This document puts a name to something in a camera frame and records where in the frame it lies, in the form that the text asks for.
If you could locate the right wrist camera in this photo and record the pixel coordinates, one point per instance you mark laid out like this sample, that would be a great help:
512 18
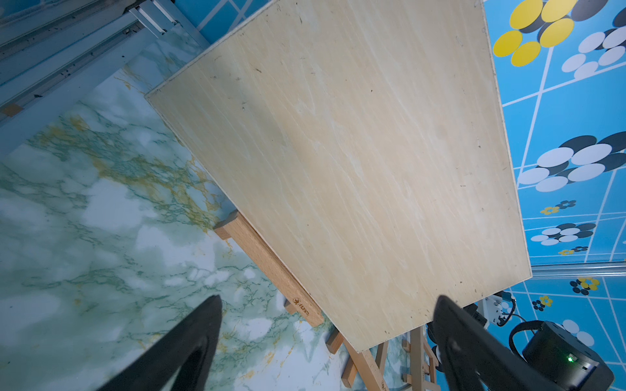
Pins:
498 308

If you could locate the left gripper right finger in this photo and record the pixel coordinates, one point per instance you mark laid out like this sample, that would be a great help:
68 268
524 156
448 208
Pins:
500 370

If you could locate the plywood board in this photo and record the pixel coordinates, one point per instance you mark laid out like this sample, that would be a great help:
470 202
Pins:
365 142

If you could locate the wooden easel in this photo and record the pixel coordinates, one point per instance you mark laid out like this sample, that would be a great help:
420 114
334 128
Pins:
421 374
297 299

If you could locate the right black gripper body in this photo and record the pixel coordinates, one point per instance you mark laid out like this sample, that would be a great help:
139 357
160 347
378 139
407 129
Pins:
460 339

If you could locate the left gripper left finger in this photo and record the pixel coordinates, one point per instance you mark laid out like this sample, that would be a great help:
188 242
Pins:
184 354

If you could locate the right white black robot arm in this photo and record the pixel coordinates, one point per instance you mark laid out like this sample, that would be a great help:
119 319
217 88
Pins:
539 355

